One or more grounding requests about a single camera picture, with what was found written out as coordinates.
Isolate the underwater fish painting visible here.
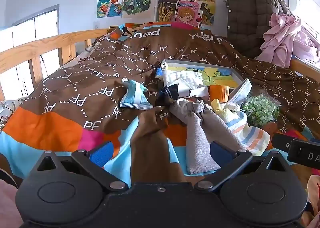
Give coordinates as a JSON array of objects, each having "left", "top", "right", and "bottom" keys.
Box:
[{"left": 157, "top": 0, "right": 190, "bottom": 22}]

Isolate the blue white packet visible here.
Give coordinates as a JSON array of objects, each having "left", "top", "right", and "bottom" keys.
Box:
[{"left": 119, "top": 79, "right": 153, "bottom": 111}]

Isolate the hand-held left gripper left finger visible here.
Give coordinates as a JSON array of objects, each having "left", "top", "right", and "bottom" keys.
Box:
[{"left": 30, "top": 141, "right": 129, "bottom": 192}]

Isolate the yellow cloth item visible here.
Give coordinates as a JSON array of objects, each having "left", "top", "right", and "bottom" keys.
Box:
[{"left": 211, "top": 99, "right": 240, "bottom": 119}]

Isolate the glass jar of green stars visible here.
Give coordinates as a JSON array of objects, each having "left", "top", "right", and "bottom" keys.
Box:
[{"left": 241, "top": 94, "right": 281, "bottom": 134}]

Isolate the brown quilted jacket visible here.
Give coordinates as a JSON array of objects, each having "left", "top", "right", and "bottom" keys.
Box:
[{"left": 224, "top": 0, "right": 292, "bottom": 59}]

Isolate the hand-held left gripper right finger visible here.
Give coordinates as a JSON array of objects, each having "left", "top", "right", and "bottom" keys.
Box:
[{"left": 195, "top": 141, "right": 293, "bottom": 192}]

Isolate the white air conditioner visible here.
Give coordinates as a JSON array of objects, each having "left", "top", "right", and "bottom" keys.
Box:
[{"left": 289, "top": 0, "right": 320, "bottom": 15}]

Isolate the pink cloth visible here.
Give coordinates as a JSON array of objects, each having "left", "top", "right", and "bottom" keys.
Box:
[{"left": 0, "top": 179, "right": 24, "bottom": 228}]

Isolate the floral bedsheet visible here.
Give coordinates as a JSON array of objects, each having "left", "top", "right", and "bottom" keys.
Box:
[{"left": 0, "top": 97, "right": 27, "bottom": 132}]

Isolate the pink garment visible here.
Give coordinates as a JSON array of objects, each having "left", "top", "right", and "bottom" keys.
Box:
[{"left": 260, "top": 13, "right": 320, "bottom": 69}]

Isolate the brown printed blanket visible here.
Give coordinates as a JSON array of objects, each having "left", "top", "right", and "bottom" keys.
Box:
[{"left": 0, "top": 22, "right": 320, "bottom": 188}]

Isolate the white fluffy cloth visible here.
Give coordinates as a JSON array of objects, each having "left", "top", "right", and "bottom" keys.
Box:
[{"left": 162, "top": 70, "right": 209, "bottom": 99}]

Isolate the pink-bordered cartoon figure drawing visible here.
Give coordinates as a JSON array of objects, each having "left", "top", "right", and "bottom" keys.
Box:
[{"left": 176, "top": 0, "right": 203, "bottom": 28}]

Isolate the orange cup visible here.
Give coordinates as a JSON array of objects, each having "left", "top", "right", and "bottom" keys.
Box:
[{"left": 209, "top": 85, "right": 230, "bottom": 102}]

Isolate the black striped sock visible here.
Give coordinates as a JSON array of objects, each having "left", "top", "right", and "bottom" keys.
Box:
[{"left": 155, "top": 84, "right": 180, "bottom": 109}]

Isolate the grey cloth pouch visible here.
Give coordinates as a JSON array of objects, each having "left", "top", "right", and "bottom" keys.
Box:
[{"left": 170, "top": 98, "right": 247, "bottom": 175}]

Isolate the striped towel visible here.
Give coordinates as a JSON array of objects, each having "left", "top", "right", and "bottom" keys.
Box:
[{"left": 225, "top": 109, "right": 271, "bottom": 156}]

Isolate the shallow box with cartoon print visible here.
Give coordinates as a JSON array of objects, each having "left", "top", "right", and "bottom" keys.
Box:
[{"left": 160, "top": 59, "right": 247, "bottom": 94}]

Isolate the colourful drawing sheet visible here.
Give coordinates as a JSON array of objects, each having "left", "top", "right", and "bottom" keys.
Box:
[{"left": 166, "top": 66, "right": 240, "bottom": 89}]

